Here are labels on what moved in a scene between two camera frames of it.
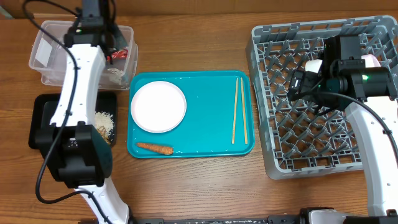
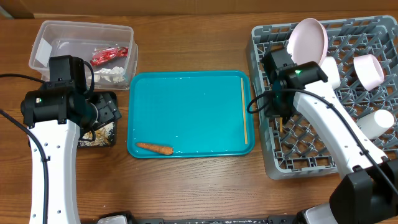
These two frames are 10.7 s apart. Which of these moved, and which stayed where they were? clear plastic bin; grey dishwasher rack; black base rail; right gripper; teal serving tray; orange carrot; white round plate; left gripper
Moved: white round plate; right gripper; left gripper
Stayed: orange carrot; grey dishwasher rack; teal serving tray; clear plastic bin; black base rail
